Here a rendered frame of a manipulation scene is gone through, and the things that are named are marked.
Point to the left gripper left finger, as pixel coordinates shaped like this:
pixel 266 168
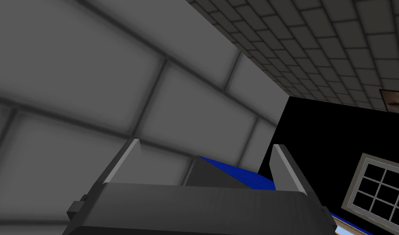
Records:
pixel 121 164

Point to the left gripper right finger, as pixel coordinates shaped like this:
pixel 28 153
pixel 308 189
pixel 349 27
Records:
pixel 286 169

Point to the blue topped furniture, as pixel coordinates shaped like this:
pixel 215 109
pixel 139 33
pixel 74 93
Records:
pixel 238 173

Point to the white framed window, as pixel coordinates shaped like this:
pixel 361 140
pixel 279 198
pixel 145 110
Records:
pixel 379 192

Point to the brown framed wall picture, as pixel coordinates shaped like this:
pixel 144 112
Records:
pixel 397 101

